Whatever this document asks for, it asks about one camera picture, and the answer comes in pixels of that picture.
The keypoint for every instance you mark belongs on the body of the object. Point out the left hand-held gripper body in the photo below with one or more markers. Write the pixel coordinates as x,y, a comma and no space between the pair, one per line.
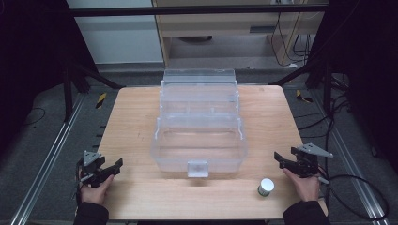
90,172

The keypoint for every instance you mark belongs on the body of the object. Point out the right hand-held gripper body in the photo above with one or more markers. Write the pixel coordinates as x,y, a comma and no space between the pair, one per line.
305,164

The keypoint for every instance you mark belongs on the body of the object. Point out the small white-lidded green jar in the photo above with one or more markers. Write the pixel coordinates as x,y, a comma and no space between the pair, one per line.
266,186

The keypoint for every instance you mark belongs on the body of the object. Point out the clear plastic storage box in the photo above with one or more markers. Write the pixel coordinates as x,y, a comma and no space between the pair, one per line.
199,146

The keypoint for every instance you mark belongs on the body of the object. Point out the person's left hand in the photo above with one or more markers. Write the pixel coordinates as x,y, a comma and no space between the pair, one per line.
94,194

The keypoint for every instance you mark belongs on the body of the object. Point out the person's right hand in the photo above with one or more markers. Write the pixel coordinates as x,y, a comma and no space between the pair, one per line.
306,189

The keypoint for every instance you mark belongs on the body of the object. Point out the yellow-black tape strip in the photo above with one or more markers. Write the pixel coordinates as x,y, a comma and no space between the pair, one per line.
101,100
303,97

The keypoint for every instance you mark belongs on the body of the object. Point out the black metal stand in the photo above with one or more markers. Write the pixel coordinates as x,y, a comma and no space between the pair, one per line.
327,90
67,93

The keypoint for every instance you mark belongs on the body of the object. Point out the white cabinet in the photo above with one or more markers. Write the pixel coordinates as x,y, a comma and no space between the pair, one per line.
119,40

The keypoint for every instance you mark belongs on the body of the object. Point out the light wooden desk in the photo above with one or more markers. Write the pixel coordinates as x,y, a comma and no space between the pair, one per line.
219,25

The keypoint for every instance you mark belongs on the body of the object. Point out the black horizontal bar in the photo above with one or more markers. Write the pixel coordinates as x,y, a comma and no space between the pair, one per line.
187,10

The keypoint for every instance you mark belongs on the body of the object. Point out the aluminium floor rail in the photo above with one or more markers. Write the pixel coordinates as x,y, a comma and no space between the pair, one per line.
353,165
47,162

